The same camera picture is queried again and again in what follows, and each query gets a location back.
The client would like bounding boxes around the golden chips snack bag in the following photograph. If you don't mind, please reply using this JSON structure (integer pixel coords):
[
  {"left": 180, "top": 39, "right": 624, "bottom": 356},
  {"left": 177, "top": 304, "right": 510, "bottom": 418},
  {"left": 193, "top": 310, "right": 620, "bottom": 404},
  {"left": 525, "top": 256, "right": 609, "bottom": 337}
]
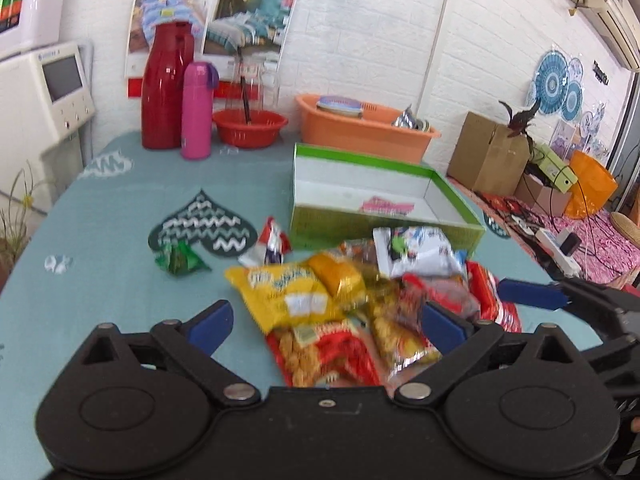
[{"left": 366, "top": 302, "right": 442, "bottom": 379}]

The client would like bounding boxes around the red checkered snack bag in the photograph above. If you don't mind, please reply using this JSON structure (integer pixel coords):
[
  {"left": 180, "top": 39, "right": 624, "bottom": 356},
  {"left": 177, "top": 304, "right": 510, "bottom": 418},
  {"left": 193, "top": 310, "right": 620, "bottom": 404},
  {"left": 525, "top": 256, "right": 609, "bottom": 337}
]
[{"left": 465, "top": 260, "right": 522, "bottom": 333}]

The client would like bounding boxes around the small green snack packet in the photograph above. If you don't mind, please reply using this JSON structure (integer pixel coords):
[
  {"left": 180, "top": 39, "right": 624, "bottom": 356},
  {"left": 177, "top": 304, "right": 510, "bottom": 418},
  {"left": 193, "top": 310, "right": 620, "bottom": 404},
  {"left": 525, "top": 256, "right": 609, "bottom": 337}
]
[{"left": 154, "top": 242, "right": 210, "bottom": 276}]

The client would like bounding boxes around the white cartoon snack bag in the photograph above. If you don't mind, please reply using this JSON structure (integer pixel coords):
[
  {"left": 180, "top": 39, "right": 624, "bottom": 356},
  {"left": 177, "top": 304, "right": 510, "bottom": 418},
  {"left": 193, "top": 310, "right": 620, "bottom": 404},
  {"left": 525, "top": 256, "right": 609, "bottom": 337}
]
[{"left": 373, "top": 226, "right": 464, "bottom": 278}]

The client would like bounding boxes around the red white blue snack packet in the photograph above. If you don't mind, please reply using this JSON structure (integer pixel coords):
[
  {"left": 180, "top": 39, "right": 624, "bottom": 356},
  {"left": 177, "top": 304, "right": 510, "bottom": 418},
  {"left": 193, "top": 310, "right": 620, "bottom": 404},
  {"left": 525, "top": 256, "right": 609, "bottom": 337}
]
[{"left": 239, "top": 217, "right": 292, "bottom": 268}]

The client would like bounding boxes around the orange yellow snack pack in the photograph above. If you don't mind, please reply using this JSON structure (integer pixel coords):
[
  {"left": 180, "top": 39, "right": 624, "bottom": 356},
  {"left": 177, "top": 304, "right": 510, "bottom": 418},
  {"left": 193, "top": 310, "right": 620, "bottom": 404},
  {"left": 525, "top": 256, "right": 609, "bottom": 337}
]
[{"left": 306, "top": 252, "right": 367, "bottom": 310}]

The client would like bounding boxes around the red cracker snack bag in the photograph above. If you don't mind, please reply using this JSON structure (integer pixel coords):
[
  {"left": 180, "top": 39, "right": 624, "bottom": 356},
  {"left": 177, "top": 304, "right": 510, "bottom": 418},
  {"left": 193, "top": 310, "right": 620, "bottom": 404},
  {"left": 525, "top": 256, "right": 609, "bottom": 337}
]
[{"left": 266, "top": 320, "right": 382, "bottom": 388}]

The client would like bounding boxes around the large yellow snack bag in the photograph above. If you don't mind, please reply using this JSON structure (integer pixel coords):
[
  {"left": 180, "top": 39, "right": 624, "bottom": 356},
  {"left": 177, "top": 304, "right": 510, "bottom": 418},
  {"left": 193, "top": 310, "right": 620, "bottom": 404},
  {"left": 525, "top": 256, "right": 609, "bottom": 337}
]
[{"left": 224, "top": 263, "right": 344, "bottom": 335}]

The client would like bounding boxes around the white power strip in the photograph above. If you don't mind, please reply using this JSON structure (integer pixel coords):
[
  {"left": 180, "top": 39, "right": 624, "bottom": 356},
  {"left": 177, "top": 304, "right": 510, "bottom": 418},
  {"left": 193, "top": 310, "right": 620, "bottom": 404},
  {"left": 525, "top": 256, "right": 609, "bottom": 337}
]
[{"left": 535, "top": 229, "right": 582, "bottom": 278}]

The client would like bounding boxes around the small open cardboard box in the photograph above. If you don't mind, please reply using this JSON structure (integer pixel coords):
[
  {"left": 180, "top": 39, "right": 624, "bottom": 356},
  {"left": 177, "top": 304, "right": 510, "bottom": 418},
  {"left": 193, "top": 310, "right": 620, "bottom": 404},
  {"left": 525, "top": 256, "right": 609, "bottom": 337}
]
[{"left": 514, "top": 174, "right": 572, "bottom": 217}]

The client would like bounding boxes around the orange plastic bag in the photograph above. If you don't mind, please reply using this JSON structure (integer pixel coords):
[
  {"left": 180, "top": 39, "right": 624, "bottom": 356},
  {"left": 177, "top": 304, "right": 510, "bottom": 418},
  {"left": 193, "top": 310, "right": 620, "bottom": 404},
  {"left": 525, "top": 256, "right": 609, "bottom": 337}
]
[{"left": 564, "top": 151, "right": 618, "bottom": 219}]

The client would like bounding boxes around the green small carton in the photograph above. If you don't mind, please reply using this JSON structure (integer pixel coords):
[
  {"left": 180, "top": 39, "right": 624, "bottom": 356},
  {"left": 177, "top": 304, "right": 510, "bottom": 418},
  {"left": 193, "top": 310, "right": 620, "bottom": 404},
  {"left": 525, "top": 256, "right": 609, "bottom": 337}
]
[{"left": 530, "top": 143, "right": 578, "bottom": 193}]

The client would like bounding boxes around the brown cardboard box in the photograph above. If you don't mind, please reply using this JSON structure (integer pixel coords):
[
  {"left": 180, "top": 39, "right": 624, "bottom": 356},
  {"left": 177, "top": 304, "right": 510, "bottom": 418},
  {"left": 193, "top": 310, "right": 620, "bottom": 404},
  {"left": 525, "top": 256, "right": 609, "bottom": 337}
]
[{"left": 446, "top": 112, "right": 529, "bottom": 196}]

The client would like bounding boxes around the green cardboard box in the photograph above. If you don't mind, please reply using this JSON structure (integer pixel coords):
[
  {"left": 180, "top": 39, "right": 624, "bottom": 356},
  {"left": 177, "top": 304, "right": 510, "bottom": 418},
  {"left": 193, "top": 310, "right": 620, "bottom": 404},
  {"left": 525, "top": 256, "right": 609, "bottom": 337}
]
[{"left": 288, "top": 143, "right": 485, "bottom": 252}]

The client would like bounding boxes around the dark red potted plant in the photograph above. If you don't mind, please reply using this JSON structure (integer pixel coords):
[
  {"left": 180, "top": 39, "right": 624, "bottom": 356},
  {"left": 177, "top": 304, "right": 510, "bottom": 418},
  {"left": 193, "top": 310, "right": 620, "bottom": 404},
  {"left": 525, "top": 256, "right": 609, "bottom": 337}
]
[{"left": 498, "top": 99, "right": 540, "bottom": 153}]

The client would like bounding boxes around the red plastic basket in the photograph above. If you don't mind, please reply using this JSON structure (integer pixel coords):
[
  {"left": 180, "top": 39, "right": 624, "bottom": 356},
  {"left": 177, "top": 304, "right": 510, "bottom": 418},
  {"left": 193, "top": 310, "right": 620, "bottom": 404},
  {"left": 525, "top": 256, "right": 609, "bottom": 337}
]
[{"left": 213, "top": 108, "right": 288, "bottom": 150}]

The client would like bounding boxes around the metal bowl in basin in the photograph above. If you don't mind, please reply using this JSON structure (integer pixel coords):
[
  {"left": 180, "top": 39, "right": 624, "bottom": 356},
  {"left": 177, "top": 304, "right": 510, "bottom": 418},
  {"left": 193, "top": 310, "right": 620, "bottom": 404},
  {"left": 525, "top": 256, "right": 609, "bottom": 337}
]
[{"left": 393, "top": 106, "right": 430, "bottom": 132}]

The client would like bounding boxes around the orange plastic basin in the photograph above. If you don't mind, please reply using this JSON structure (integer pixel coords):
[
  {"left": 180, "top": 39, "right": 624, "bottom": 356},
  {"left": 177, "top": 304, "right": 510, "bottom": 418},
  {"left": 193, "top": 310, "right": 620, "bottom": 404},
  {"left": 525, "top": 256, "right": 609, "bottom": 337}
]
[{"left": 295, "top": 93, "right": 442, "bottom": 164}]

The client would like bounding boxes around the blue lidded container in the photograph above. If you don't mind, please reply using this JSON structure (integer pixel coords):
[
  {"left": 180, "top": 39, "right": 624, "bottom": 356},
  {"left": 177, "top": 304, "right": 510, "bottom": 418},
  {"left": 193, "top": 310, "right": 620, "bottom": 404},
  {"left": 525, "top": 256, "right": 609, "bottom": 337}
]
[{"left": 316, "top": 96, "right": 363, "bottom": 118}]

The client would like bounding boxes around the pink thermos bottle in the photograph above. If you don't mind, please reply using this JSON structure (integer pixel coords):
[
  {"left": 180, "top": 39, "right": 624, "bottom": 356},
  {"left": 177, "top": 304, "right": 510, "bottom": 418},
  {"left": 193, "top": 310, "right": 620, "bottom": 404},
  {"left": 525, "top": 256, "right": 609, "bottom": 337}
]
[{"left": 181, "top": 62, "right": 219, "bottom": 160}]

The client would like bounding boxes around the white water dispenser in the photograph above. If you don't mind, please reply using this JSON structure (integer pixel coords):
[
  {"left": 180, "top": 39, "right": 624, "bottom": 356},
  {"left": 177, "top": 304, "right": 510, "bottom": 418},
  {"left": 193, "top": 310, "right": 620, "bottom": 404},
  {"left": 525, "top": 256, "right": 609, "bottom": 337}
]
[{"left": 1, "top": 42, "right": 96, "bottom": 212}]

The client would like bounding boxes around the red thermos jug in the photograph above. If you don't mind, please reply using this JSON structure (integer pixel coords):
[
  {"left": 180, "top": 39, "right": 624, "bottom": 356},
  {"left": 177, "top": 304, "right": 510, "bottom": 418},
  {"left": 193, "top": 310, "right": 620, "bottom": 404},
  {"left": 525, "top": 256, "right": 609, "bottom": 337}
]
[{"left": 141, "top": 21, "right": 194, "bottom": 151}]

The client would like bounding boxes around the white air conditioner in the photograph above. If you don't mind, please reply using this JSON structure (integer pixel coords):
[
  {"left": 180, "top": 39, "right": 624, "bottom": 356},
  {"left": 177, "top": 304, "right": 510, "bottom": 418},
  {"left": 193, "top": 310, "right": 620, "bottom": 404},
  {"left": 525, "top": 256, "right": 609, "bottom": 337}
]
[{"left": 578, "top": 0, "right": 639, "bottom": 73}]

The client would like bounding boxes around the blue round wall decoration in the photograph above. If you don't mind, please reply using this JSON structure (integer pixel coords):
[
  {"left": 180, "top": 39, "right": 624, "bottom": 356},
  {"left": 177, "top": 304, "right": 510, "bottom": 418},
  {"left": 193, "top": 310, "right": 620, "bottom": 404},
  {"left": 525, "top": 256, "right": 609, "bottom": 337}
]
[{"left": 525, "top": 49, "right": 585, "bottom": 122}]

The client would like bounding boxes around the bedding wall poster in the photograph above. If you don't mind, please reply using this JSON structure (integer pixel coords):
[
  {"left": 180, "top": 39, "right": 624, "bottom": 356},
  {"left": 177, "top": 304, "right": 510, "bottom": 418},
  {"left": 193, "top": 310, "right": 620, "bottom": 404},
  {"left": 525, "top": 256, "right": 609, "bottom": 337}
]
[{"left": 125, "top": 0, "right": 297, "bottom": 80}]

